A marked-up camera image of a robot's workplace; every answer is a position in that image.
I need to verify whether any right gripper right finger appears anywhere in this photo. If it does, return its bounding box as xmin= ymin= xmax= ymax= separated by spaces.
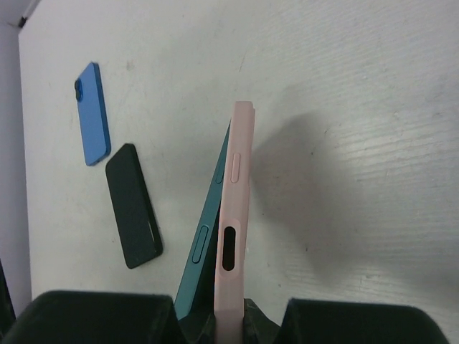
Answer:
xmin=243 ymin=298 xmax=280 ymax=344

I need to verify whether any pink phone case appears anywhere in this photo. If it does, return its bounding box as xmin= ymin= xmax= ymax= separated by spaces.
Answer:
xmin=214 ymin=101 xmax=255 ymax=343

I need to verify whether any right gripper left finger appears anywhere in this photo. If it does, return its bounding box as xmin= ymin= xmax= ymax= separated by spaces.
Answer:
xmin=179 ymin=310 xmax=216 ymax=344

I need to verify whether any teal smartphone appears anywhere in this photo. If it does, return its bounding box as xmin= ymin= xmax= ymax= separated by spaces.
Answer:
xmin=174 ymin=134 xmax=229 ymax=320

